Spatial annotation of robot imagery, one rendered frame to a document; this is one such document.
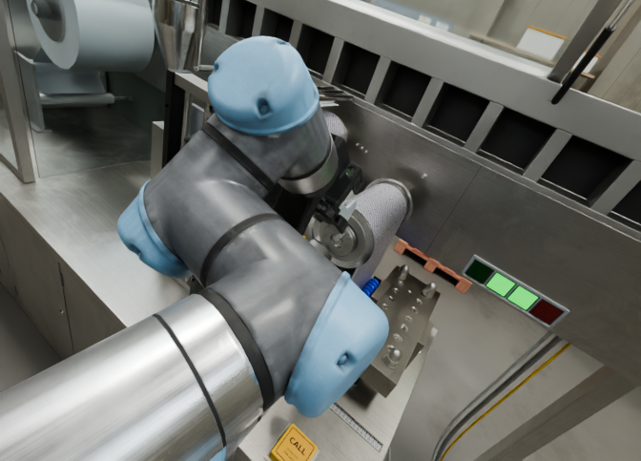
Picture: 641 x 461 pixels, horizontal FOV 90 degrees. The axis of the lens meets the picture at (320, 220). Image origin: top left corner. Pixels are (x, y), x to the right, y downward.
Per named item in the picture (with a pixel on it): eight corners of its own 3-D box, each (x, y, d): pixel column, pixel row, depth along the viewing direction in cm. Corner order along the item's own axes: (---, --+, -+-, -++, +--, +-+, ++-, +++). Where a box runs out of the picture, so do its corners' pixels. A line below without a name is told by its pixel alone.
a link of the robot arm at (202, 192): (154, 307, 20) (275, 177, 20) (91, 207, 25) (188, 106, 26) (226, 318, 27) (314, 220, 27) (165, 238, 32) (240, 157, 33)
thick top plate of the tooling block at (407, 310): (329, 352, 78) (338, 337, 74) (389, 278, 109) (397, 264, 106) (385, 398, 72) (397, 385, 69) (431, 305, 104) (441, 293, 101)
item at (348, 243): (316, 238, 70) (334, 216, 66) (320, 235, 72) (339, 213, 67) (340, 262, 69) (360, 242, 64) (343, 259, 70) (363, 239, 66)
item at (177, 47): (138, 190, 116) (140, 11, 87) (173, 181, 127) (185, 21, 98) (162, 209, 112) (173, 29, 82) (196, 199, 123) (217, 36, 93)
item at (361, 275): (330, 320, 79) (357, 266, 70) (369, 277, 98) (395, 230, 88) (331, 321, 79) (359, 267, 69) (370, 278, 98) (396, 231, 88)
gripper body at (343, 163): (366, 185, 47) (359, 145, 36) (333, 233, 46) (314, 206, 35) (325, 161, 50) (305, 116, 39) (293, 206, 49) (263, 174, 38)
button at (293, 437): (267, 456, 62) (270, 451, 61) (289, 427, 68) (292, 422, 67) (295, 485, 60) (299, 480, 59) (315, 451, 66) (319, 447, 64)
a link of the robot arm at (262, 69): (173, 89, 23) (253, 8, 24) (239, 157, 34) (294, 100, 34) (241, 147, 21) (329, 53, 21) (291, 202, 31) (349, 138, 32)
